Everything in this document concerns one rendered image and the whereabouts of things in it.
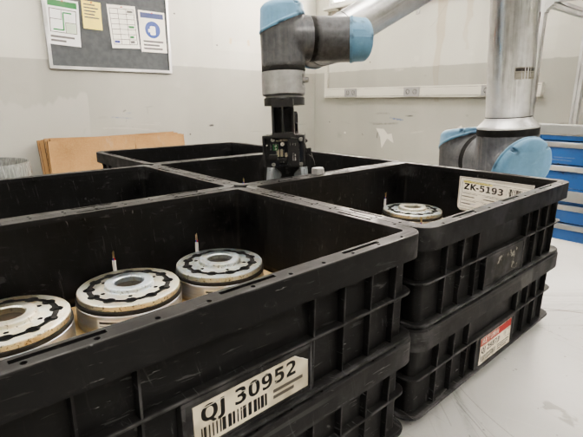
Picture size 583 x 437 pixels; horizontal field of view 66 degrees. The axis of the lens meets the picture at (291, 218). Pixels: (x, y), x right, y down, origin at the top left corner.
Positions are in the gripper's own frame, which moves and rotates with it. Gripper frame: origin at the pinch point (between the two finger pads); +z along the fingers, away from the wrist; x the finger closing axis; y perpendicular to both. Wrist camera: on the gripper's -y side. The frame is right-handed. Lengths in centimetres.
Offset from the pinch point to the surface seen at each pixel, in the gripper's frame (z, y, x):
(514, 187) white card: -4.4, 8.2, 37.4
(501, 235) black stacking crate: -1.2, 26.0, 29.0
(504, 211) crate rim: -4.8, 29.2, 27.9
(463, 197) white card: -1.9, 2.3, 31.3
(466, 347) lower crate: 11.2, 31.9, 23.5
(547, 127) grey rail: -8, -154, 118
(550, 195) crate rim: -4.9, 18.7, 38.0
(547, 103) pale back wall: -22, -239, 157
